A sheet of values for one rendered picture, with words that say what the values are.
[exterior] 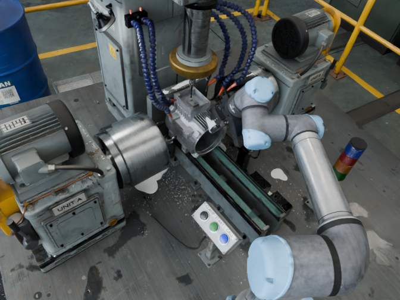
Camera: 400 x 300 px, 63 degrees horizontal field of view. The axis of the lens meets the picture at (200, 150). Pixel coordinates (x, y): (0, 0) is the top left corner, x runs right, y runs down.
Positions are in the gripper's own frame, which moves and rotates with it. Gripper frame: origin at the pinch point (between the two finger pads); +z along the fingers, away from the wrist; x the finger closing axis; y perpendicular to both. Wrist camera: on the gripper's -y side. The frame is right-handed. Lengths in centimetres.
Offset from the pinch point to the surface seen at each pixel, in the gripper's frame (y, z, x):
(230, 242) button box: -33.9, -8.8, 19.4
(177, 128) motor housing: 9.3, 19.2, 3.1
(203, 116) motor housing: 8.0, 11.3, -5.8
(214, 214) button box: -24.6, -4.9, 17.8
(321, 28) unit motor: 18, -7, -70
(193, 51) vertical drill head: 27.1, -10.0, -2.9
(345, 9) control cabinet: 69, 147, -338
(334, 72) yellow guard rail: 6, 134, -247
